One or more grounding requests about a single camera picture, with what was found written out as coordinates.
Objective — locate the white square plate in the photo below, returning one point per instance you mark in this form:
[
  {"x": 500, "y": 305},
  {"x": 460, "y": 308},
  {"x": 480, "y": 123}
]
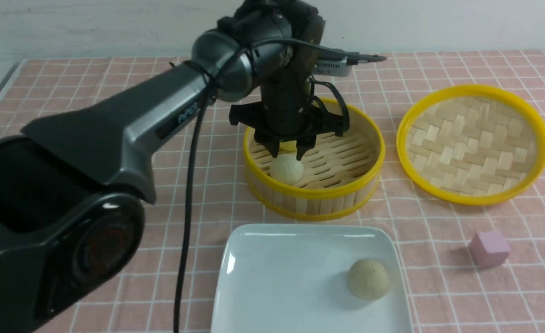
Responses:
[{"x": 280, "y": 278}]

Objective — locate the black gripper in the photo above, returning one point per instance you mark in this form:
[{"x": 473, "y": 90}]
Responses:
[{"x": 289, "y": 111}]

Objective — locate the white bun from basket front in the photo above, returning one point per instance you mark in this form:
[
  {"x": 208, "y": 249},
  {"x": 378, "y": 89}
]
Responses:
[{"x": 285, "y": 168}]

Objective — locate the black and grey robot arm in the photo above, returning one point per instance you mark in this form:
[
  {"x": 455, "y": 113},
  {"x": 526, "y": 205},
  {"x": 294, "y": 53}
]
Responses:
[{"x": 72, "y": 185}]

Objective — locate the yellow-rimmed bamboo steamer basket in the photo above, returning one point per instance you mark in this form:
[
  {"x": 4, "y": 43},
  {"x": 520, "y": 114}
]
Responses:
[{"x": 340, "y": 173}]

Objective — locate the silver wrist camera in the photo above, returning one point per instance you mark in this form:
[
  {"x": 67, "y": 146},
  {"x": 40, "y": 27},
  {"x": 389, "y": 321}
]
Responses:
[{"x": 332, "y": 67}]

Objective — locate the yellow steamed bun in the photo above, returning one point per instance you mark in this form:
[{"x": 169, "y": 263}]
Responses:
[{"x": 289, "y": 146}]

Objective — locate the white bun from basket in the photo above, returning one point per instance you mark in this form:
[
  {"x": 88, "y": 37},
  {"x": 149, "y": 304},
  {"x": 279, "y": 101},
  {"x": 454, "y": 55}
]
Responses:
[
  {"x": 285, "y": 168},
  {"x": 368, "y": 280}
]

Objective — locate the pink cube block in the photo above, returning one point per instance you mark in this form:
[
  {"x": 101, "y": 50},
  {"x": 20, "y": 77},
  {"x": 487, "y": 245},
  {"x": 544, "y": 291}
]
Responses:
[{"x": 489, "y": 249}]

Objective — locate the yellow-rimmed woven steamer lid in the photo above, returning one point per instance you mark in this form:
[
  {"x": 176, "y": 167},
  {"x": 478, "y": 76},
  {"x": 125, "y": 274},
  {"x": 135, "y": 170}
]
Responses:
[{"x": 475, "y": 145}]

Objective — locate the pink checkered tablecloth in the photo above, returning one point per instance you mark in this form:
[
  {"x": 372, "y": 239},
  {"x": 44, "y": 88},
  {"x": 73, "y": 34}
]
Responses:
[{"x": 447, "y": 292}]

